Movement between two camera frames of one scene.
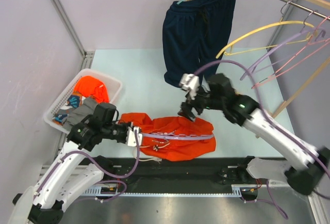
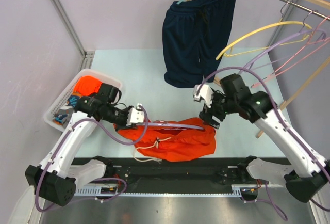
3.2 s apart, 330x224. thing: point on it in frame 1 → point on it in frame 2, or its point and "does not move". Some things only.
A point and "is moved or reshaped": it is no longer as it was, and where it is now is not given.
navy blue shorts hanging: x=195 y=32 does not move
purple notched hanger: x=174 y=136 → x=168 y=124
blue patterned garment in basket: x=72 y=100 does not move
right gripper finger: x=185 y=108 → x=205 y=116
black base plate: x=143 y=175 does not move
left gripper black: x=126 y=125 → x=126 y=109
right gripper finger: x=192 y=116 → x=214 y=123
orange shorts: x=176 y=150 is moved or reshaped
